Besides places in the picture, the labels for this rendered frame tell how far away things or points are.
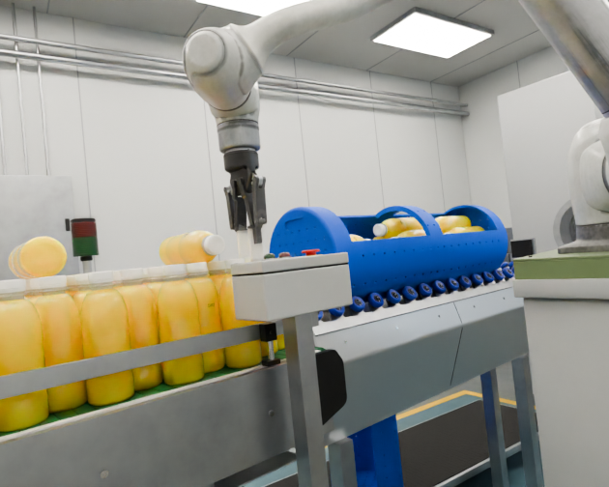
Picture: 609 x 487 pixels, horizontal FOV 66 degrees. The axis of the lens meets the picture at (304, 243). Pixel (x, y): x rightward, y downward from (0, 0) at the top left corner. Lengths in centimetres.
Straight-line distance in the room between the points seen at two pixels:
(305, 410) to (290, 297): 21
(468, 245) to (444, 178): 538
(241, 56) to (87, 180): 371
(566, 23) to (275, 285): 66
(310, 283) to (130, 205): 379
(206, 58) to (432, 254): 90
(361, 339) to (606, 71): 76
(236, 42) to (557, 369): 92
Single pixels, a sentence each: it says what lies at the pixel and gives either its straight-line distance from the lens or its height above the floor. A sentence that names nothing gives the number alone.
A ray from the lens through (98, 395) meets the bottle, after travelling 83.
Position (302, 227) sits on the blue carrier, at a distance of 123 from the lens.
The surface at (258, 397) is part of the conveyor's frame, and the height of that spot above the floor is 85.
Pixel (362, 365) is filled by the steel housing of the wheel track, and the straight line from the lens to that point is 122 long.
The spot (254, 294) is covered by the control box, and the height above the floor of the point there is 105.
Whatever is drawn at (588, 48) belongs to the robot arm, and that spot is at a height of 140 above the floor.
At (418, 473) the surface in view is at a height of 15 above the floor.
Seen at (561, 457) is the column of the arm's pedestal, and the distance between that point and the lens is 123.
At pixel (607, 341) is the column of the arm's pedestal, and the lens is 110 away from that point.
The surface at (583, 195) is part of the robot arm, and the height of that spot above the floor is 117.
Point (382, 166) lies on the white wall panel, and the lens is 615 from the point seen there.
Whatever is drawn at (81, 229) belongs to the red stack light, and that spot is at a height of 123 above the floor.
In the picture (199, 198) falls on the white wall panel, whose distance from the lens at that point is 474.
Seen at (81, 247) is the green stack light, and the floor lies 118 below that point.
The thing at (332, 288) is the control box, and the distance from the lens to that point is 86.
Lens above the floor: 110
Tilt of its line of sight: 2 degrees up
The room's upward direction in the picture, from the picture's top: 6 degrees counter-clockwise
